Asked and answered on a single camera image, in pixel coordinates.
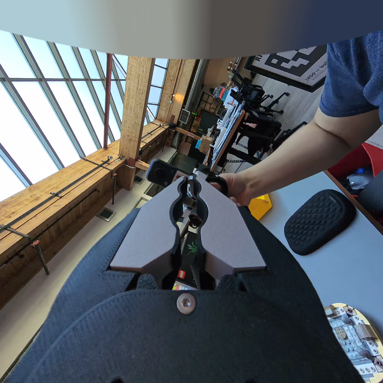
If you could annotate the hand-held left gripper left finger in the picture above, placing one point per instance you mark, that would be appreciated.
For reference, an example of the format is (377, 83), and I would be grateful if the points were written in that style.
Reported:
(146, 236)

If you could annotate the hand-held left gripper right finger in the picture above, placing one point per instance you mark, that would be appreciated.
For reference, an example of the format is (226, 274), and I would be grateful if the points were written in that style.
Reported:
(230, 236)

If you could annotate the person's right forearm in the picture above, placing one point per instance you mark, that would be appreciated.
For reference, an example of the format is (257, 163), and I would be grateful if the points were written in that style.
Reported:
(293, 152)

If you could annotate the dark brown lego piece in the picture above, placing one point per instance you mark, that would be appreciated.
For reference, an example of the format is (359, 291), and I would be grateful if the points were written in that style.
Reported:
(195, 220)

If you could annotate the black lego set box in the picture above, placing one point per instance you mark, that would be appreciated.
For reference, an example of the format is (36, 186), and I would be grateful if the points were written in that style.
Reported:
(188, 260)

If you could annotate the round lego base build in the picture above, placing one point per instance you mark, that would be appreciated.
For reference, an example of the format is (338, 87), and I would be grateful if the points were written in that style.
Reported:
(353, 344)

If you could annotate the person's right hand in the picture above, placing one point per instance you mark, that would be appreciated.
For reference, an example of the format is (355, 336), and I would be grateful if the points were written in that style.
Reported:
(238, 188)

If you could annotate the cluttered background desk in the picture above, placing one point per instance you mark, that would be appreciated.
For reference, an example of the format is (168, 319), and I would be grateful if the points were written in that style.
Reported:
(229, 131)

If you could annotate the red vertical pipe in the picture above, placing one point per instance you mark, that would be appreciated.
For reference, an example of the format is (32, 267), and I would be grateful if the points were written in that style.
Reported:
(107, 101)

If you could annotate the black padded wrist rest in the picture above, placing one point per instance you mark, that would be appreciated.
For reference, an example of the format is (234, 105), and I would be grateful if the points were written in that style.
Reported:
(320, 221)

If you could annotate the long wooden beam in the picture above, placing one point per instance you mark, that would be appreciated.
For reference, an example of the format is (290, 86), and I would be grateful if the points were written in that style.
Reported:
(59, 203)

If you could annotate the group of black office chairs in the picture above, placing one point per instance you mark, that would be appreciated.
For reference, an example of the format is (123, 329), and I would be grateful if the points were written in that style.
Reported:
(263, 119)

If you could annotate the large skylight window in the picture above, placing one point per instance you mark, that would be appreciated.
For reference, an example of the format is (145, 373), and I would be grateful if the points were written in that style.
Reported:
(45, 119)

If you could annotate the red fabric item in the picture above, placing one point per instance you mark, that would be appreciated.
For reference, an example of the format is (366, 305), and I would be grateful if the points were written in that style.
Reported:
(353, 161)

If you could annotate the black office chair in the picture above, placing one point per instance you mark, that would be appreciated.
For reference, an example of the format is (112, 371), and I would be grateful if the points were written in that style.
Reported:
(372, 194)

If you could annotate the black framed tag poster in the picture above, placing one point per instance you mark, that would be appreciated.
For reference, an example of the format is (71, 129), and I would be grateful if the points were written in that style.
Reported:
(287, 64)

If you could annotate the person's blue shirt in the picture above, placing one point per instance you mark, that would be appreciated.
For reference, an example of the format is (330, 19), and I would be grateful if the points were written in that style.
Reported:
(353, 77)

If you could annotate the wooden support post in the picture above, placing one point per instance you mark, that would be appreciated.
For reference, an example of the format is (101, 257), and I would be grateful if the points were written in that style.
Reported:
(136, 119)

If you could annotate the grey metal duct pipe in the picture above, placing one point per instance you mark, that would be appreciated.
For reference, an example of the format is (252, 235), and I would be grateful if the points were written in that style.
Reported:
(193, 89)

